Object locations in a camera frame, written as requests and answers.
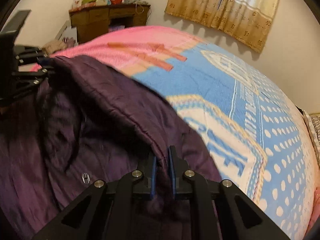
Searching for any patterned pillow at bed edge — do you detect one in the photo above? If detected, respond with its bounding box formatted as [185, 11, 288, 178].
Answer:
[296, 106, 319, 170]

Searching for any dark purple puffer jacket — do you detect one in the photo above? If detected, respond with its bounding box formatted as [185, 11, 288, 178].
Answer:
[1, 55, 221, 239]

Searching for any beige clothes pile on floor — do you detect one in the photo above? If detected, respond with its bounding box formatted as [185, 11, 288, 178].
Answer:
[42, 38, 76, 55]

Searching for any beige patterned window curtain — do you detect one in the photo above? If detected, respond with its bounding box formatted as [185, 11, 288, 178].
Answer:
[165, 0, 279, 53]

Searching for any pink and blue patterned blanket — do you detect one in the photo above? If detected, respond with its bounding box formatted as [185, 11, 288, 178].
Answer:
[30, 25, 320, 240]

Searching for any dark wooden desk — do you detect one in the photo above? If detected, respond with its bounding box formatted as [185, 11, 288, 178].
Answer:
[69, 4, 151, 44]

